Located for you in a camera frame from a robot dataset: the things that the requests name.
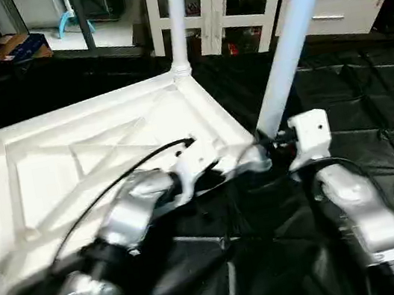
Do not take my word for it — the white drawer unit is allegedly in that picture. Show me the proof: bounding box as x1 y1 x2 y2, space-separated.
270 0 393 51

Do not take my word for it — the blue flat box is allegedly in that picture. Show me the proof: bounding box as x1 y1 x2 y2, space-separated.
0 32 51 67

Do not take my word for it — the black work mat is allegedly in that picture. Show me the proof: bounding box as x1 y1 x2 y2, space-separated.
0 0 394 295

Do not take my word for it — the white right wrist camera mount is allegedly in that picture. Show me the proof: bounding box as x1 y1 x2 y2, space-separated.
279 106 337 173

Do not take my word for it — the light blue plastic item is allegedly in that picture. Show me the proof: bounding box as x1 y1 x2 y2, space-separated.
51 0 97 41

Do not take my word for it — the white glass door cabinet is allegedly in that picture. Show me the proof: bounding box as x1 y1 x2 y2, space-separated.
143 0 303 71

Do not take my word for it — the grey metal pole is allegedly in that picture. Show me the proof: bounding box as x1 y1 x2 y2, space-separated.
68 0 99 55

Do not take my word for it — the white plastic table leg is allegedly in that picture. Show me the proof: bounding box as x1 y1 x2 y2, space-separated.
159 0 201 81
231 0 365 143

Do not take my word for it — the white plastic table top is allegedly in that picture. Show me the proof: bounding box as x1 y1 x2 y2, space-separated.
0 53 290 295

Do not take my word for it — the dark equipment rack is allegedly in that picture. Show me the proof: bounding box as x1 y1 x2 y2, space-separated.
84 0 125 25

